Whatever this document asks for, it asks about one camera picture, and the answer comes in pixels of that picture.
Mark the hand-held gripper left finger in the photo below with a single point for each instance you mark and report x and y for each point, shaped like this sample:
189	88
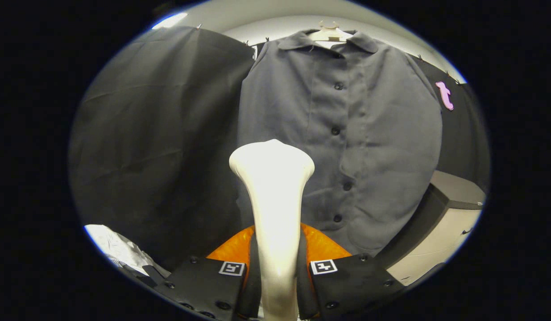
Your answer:
204	281

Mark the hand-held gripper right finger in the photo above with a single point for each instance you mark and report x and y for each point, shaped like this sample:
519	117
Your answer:
355	281

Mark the white garment steamer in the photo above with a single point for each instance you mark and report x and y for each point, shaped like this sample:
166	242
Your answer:
275	200

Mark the grey button-up shirt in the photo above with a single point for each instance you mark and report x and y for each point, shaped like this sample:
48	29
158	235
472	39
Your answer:
382	133

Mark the cream plastic clothes hanger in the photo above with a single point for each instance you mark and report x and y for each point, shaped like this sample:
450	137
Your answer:
329	33

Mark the crumpled silver sheet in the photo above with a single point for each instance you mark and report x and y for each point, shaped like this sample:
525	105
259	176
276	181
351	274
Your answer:
119	249

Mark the grey cabinet with drawers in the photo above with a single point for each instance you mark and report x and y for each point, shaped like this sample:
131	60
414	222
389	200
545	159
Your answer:
445	227

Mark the narrow ceiling light panel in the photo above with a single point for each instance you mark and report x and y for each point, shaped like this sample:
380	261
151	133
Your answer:
169	20

